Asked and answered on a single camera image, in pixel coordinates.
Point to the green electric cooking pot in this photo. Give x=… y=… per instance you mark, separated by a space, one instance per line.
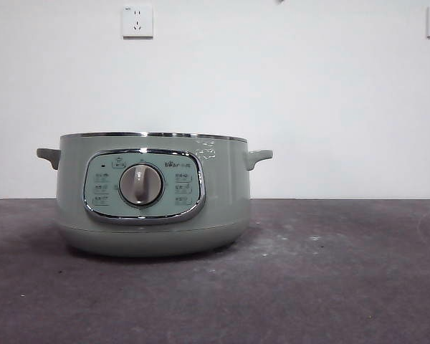
x=222 y=193

